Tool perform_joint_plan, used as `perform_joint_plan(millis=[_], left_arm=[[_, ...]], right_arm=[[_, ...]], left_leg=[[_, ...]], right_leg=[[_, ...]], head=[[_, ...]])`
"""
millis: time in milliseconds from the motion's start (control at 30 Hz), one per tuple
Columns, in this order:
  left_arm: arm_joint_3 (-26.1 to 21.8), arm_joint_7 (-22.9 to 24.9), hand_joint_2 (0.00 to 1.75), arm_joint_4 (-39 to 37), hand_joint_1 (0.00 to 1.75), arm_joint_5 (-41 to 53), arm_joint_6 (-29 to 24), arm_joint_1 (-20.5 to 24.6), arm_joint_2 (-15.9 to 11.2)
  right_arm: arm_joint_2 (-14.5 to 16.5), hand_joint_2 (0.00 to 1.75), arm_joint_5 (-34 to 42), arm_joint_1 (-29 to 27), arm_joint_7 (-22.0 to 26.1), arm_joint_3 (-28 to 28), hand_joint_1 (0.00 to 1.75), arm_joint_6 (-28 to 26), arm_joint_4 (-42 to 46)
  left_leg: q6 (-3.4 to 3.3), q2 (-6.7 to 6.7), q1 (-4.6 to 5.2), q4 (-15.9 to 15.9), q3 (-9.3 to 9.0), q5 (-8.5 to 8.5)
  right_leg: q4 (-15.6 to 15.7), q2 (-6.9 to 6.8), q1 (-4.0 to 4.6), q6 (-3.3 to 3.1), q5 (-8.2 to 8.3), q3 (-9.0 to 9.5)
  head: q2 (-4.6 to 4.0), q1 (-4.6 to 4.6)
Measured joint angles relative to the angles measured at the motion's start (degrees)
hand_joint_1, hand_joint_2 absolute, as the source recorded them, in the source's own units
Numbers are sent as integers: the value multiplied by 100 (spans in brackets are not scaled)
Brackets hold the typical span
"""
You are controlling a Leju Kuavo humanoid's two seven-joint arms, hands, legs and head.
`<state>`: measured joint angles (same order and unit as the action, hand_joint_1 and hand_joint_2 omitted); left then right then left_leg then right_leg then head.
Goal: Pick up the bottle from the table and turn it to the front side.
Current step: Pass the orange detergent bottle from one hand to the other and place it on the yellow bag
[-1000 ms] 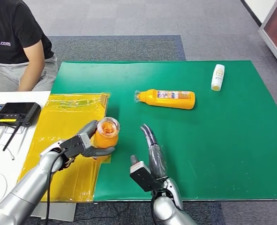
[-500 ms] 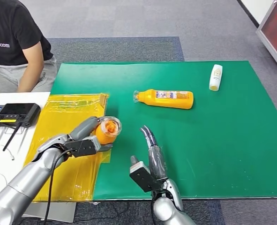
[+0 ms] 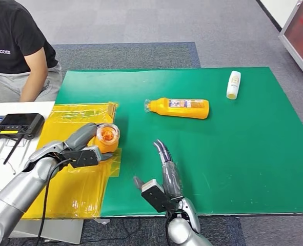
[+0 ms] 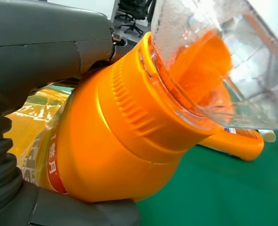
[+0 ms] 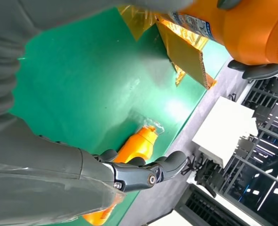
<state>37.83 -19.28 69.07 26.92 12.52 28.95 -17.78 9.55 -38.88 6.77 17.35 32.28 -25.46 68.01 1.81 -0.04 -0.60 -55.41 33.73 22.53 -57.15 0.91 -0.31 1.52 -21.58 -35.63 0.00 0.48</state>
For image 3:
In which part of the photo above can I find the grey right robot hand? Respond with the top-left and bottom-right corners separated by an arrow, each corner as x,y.
133,139 -> 184,201

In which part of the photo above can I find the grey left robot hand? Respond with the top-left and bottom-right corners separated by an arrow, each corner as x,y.
64,122 -> 113,162

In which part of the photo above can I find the orange bottle with label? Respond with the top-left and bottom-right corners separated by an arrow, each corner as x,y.
94,123 -> 120,154
144,97 -> 210,120

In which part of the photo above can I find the small white bottle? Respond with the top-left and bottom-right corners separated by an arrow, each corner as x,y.
226,70 -> 242,100

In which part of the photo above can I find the yellow plastic covered board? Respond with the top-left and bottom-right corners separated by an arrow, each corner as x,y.
22,101 -> 122,220

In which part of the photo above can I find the green table mat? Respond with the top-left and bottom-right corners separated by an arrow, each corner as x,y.
55,67 -> 303,218

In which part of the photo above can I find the black remote controller with antennas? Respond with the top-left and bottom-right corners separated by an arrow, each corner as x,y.
0,113 -> 45,166

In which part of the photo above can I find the dark grey floor rug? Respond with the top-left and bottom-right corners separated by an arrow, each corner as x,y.
51,42 -> 201,74

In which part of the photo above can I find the grey flat board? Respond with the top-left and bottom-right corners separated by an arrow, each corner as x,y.
9,217 -> 84,245

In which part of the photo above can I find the person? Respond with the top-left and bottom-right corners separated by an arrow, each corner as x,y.
0,0 -> 63,103

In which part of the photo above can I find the red and grey cabinet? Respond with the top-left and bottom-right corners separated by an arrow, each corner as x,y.
279,0 -> 303,73

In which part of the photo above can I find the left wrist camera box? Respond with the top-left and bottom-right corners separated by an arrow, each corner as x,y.
56,145 -> 103,170

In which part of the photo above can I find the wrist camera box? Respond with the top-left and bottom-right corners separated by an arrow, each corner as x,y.
56,145 -> 103,170
140,179 -> 179,214

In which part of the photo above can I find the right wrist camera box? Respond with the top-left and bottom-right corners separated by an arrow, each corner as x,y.
140,179 -> 179,214

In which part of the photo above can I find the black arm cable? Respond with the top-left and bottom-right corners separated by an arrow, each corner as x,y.
35,157 -> 75,246

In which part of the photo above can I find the thin white cable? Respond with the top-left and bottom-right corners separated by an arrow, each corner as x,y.
0,157 -> 16,176

